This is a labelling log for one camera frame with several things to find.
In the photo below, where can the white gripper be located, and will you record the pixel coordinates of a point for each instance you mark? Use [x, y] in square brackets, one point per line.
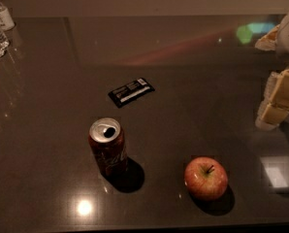
[274, 105]

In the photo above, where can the red coke can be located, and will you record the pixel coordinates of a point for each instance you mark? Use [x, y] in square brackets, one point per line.
[107, 141]

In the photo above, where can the red apple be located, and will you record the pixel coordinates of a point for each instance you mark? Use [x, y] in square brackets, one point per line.
[205, 178]

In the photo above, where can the black snack bar wrapper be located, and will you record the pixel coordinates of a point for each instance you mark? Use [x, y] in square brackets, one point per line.
[131, 91]

